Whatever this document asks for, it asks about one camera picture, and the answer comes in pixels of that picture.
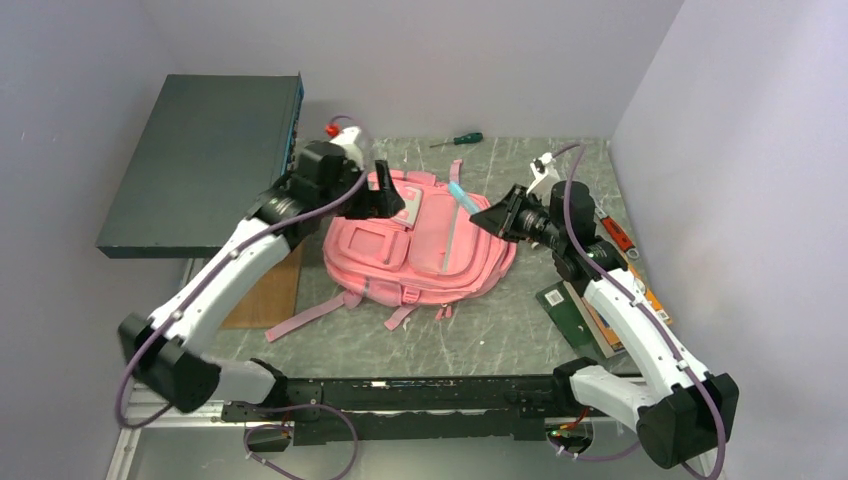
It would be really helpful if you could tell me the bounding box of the wooden board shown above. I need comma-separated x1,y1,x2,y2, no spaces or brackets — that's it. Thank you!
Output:
221,246,303,330

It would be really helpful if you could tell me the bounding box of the dark green book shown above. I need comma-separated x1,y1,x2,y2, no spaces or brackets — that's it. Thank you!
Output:
535,282,617,361

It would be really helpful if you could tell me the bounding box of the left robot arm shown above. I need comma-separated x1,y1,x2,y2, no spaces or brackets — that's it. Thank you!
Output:
114,139,404,427

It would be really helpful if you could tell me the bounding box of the light blue marker pen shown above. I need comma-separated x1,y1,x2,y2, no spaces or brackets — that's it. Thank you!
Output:
448,181,481,215

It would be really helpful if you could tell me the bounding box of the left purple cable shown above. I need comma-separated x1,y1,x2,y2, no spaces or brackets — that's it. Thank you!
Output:
115,115,372,430

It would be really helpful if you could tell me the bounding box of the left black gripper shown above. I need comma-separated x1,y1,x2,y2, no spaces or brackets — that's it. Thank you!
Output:
319,159,404,220

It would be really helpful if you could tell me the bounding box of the pink student backpack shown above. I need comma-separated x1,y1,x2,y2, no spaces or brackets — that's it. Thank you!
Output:
265,159,517,342

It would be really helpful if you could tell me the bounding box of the red adjustable wrench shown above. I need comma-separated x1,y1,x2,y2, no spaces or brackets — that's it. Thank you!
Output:
595,206,640,260

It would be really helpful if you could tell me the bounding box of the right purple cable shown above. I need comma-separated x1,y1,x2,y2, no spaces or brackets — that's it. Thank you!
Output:
549,142,729,480

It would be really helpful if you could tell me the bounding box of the dark grey flat box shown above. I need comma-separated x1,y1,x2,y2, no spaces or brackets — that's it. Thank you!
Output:
95,74,304,259

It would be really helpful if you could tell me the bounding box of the green handled screwdriver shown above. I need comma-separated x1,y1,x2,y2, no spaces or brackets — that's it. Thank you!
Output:
431,132,484,148

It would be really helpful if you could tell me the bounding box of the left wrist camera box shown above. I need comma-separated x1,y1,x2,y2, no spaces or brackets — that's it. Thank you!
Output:
324,121,371,169

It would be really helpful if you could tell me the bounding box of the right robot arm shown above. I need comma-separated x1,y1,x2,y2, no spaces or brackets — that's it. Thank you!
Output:
470,181,739,479

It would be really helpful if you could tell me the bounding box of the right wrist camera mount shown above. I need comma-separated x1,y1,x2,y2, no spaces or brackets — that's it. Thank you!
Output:
527,152,561,203

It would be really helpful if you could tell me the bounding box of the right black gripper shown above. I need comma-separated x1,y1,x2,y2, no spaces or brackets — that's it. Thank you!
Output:
471,184,566,250

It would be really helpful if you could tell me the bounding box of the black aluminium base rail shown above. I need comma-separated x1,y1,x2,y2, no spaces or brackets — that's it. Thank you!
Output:
122,374,664,445

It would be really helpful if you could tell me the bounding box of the orange comic book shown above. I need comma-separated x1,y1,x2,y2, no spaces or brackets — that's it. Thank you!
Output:
627,262,673,325

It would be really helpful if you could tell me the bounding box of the purple cable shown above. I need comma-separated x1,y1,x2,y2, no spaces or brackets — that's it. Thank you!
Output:
549,142,729,480
115,115,372,430

